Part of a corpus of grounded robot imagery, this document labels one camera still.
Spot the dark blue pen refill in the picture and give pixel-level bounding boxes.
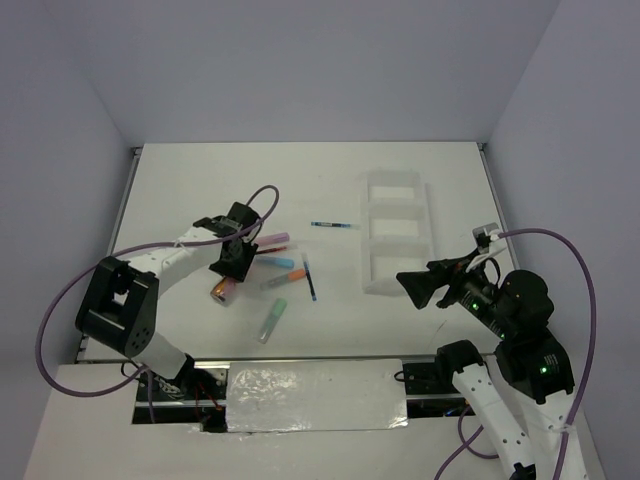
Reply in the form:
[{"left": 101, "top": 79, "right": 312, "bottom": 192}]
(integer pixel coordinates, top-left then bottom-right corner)
[{"left": 301, "top": 252, "right": 317, "bottom": 302}]

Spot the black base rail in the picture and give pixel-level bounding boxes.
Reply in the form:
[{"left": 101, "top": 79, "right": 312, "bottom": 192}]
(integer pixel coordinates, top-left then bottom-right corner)
[{"left": 131, "top": 357, "right": 473, "bottom": 434}]

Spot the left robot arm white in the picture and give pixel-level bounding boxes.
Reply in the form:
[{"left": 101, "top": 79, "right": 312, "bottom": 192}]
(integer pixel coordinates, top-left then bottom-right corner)
[{"left": 75, "top": 202, "right": 259, "bottom": 399}]

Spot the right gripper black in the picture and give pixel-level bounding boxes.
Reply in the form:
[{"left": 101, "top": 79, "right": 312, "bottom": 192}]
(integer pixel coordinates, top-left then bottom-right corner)
[{"left": 395, "top": 245, "right": 514, "bottom": 335}]

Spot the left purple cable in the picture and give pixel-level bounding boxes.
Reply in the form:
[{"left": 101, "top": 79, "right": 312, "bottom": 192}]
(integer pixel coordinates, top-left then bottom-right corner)
[{"left": 38, "top": 185, "right": 279, "bottom": 398}]

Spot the orange capped lead case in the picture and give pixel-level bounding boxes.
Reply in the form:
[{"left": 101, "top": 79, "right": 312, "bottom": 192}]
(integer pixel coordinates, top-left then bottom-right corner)
[{"left": 260, "top": 269, "right": 306, "bottom": 291}]

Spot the red ink pen refill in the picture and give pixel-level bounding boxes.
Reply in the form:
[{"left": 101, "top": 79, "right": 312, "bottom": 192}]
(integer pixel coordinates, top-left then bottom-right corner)
[{"left": 255, "top": 244, "right": 298, "bottom": 256}]

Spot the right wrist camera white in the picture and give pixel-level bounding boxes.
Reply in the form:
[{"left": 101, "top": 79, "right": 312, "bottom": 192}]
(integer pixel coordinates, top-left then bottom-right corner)
[{"left": 470, "top": 223, "right": 507, "bottom": 269}]

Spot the purple capped lead case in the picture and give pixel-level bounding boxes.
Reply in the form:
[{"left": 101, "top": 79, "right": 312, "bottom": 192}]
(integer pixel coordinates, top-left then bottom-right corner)
[{"left": 255, "top": 232, "right": 290, "bottom": 247}]

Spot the blue capped lead case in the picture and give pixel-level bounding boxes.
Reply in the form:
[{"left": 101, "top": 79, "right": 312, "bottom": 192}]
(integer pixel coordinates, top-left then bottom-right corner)
[{"left": 255, "top": 256, "right": 295, "bottom": 270}]

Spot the teal pen refill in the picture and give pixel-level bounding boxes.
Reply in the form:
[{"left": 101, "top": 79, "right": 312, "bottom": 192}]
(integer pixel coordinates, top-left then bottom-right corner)
[{"left": 310, "top": 221, "right": 360, "bottom": 230}]

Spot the green capped lead case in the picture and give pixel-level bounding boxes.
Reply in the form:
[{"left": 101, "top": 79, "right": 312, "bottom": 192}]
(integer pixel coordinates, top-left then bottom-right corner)
[{"left": 258, "top": 298, "right": 288, "bottom": 344}]

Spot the silver foil covered plate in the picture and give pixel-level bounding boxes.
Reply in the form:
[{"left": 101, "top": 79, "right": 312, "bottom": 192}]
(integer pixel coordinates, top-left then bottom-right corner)
[{"left": 226, "top": 359, "right": 409, "bottom": 433}]

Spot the pink capped glue bottle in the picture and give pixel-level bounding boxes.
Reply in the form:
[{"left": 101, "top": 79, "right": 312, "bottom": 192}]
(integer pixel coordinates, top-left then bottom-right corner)
[{"left": 210, "top": 277, "right": 236, "bottom": 305}]

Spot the clear plastic compartment tray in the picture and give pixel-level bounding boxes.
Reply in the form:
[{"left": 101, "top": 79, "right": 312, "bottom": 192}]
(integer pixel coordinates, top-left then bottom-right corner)
[{"left": 360, "top": 169, "right": 436, "bottom": 297}]

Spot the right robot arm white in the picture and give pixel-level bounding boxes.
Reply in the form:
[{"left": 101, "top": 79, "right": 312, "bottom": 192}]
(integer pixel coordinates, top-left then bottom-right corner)
[{"left": 396, "top": 257, "right": 589, "bottom": 479}]

